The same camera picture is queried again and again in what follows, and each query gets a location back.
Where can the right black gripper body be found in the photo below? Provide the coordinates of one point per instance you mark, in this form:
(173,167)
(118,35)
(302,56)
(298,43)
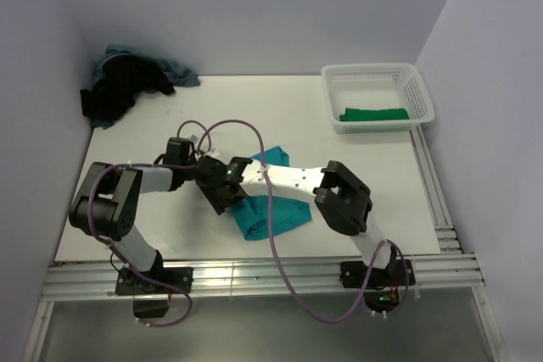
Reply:
(219,202)

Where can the teal t-shirt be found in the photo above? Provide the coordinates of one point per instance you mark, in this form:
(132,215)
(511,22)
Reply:
(251,214)

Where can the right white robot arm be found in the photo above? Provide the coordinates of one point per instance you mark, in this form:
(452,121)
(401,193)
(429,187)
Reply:
(342,199)

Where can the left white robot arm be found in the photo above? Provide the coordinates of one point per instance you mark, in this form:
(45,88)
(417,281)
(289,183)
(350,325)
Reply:
(105,207)

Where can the black t-shirt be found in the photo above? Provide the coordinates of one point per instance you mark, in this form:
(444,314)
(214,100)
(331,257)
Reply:
(125,77)

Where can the white plastic basket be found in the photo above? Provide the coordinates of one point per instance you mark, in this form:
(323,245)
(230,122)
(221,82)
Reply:
(376,87)

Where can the rolled green t-shirt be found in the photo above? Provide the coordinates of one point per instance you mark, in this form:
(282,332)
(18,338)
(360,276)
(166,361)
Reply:
(354,115)

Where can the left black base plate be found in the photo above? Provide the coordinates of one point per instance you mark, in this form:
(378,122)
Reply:
(167,281)

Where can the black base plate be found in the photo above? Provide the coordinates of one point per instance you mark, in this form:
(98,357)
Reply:
(353,273)
(167,281)

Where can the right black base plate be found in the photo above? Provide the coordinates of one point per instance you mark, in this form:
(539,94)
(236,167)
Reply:
(353,273)

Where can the aluminium rail frame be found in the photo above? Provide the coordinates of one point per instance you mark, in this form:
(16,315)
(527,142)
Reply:
(451,268)

